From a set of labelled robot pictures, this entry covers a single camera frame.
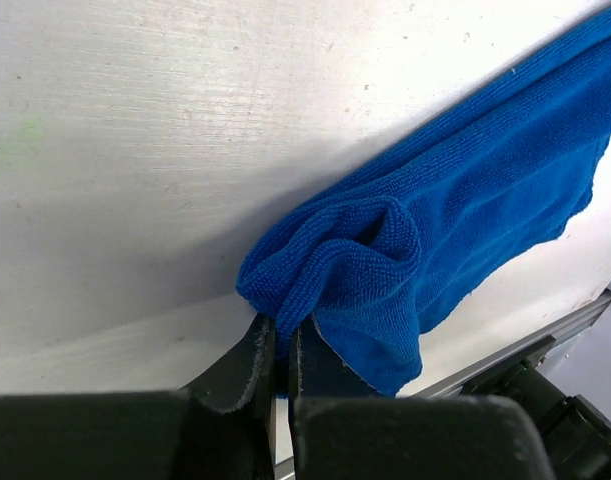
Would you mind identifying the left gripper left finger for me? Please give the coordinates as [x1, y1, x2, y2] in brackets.
[179, 314, 276, 479]

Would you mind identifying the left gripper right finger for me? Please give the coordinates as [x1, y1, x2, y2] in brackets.
[288, 319, 383, 479]

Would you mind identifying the blue towel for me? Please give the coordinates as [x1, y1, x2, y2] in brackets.
[236, 6, 611, 396]

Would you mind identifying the aluminium mounting rail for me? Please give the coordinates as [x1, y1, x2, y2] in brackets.
[275, 293, 611, 479]

